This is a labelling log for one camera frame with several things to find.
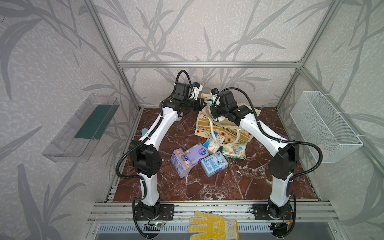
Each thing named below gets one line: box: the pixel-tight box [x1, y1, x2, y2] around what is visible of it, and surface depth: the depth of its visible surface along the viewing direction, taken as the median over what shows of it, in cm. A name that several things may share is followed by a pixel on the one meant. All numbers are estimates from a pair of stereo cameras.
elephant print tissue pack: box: [222, 143, 246, 160], surface depth 91 cm
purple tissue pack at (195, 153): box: [184, 142, 209, 167], surface depth 91 cm
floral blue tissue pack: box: [203, 131, 225, 153], surface depth 93 cm
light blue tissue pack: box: [200, 151, 229, 178], surface depth 87 cm
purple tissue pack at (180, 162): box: [170, 148, 192, 179], surface depth 84 cm
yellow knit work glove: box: [188, 211, 240, 240], surface depth 71 cm
